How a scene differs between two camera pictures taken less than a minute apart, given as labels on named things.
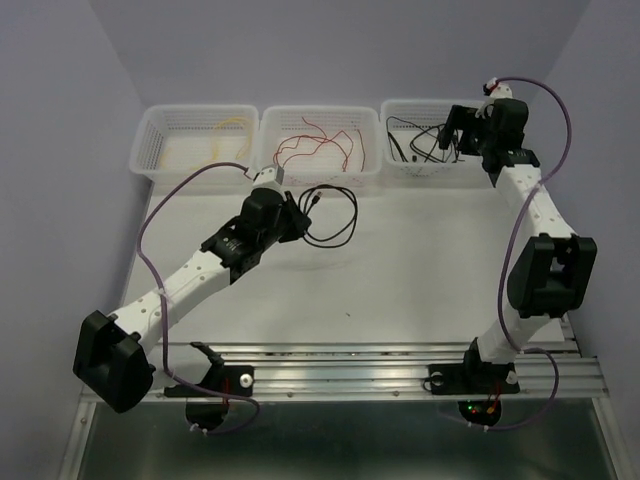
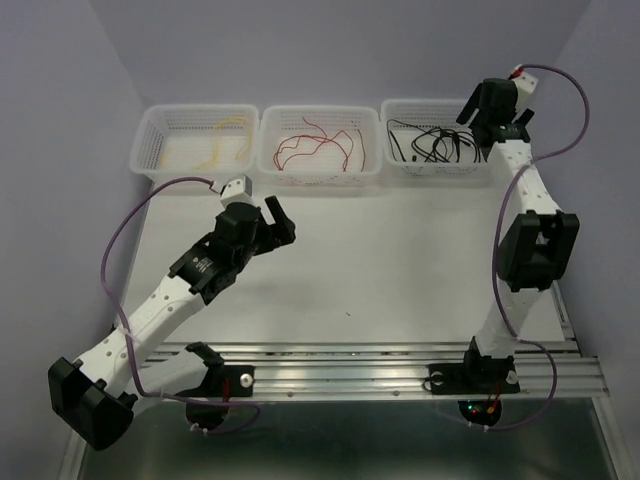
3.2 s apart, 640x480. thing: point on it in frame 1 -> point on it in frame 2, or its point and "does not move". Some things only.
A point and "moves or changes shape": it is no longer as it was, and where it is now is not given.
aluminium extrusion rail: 373,368 does not move
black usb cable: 316,197 moves or changes shape
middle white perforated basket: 321,145 does not move
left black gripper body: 290,227 -> 267,238
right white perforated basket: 409,136 does not move
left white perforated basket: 173,140 does not move
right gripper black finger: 457,115 -> 474,102
